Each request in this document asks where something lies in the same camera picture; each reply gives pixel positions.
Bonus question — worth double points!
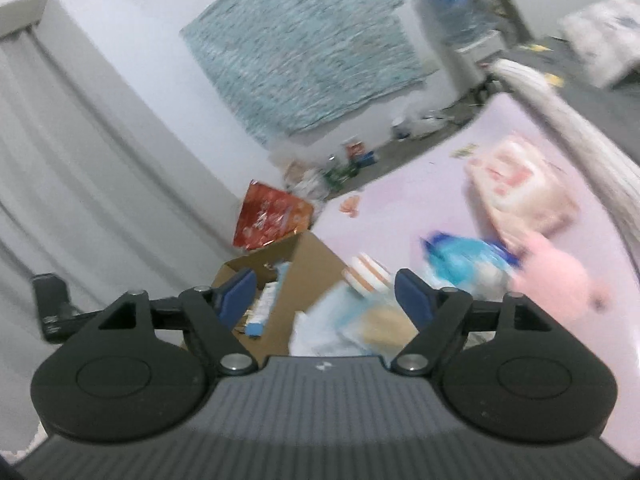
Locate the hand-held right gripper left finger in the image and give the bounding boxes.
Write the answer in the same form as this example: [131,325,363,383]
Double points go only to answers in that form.
[97,267,256,376]

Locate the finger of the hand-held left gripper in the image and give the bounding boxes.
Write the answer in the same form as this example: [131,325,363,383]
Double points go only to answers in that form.
[31,272,96,344]

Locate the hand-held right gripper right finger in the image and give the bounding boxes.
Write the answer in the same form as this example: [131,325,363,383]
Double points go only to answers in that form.
[391,269,553,376]

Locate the clear zip bag yellow contents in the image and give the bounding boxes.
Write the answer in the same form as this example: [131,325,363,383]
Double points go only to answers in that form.
[300,287,420,358]

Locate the blue and white packet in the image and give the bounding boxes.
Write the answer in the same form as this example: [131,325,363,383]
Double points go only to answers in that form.
[421,231,522,302]

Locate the brown cardboard box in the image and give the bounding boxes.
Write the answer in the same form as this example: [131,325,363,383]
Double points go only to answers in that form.
[181,230,352,357]

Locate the pink plush toy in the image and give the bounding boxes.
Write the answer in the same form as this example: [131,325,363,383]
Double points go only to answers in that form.
[509,231,612,312]

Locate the orange striped cup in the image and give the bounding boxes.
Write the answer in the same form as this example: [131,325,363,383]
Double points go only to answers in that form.
[342,253,392,296]

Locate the red snack bag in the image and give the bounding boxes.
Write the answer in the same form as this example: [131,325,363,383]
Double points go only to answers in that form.
[232,180,315,252]

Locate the grey curtain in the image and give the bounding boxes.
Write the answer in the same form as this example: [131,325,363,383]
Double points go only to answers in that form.
[0,0,246,321]

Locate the pink wet wipes pack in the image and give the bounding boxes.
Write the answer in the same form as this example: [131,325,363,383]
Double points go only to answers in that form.
[464,134,582,239]

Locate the cream blanket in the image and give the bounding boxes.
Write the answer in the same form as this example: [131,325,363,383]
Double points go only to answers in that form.
[491,58,640,281]

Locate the white water dispenser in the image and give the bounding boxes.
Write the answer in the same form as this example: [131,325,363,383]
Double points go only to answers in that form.
[442,30,506,98]

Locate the grey quilt yellow prints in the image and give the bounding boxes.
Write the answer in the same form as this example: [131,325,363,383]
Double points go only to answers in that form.
[505,35,640,161]

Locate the teal floral wall cloth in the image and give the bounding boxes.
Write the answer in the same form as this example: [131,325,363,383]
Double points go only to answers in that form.
[180,0,436,147]

